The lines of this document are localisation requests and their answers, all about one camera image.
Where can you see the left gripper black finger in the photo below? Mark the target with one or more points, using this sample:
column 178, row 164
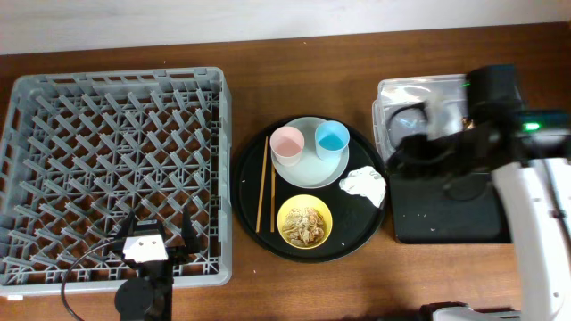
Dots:
column 126, row 227
column 189, row 235

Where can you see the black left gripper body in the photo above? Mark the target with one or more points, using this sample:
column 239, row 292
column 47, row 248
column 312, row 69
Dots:
column 176, row 254

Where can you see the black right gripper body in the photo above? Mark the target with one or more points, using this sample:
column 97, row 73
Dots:
column 413, row 149

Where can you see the peanut shells and rice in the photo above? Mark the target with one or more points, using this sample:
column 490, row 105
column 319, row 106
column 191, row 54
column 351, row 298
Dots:
column 304, row 227

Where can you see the yellow plastic bowl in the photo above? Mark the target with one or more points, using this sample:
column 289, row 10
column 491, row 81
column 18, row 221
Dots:
column 302, row 201

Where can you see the white paper napkin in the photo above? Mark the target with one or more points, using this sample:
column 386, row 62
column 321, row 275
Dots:
column 365, row 182

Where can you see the pink plastic cup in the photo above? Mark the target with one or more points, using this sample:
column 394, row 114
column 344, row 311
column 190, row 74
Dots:
column 286, row 144

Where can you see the light blue plastic cup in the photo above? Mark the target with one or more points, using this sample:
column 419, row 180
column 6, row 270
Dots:
column 331, row 138

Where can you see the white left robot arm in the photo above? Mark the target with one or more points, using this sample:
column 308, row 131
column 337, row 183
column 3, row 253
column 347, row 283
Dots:
column 149, row 295

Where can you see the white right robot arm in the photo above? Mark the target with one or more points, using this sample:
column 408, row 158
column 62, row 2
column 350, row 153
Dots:
column 533, row 183

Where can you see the grey dishwasher rack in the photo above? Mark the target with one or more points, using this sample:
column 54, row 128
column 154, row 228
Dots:
column 80, row 151

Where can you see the black rectangular tray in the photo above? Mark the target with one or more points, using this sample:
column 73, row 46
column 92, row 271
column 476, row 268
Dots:
column 431, row 210

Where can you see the clear plastic bin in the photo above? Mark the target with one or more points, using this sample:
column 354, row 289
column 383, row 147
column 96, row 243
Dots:
column 393, row 120

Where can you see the round black tray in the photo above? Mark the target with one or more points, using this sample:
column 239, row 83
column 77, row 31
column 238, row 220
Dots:
column 355, row 218

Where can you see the pale grey round plate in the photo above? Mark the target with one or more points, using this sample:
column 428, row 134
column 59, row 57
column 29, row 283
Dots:
column 310, row 171

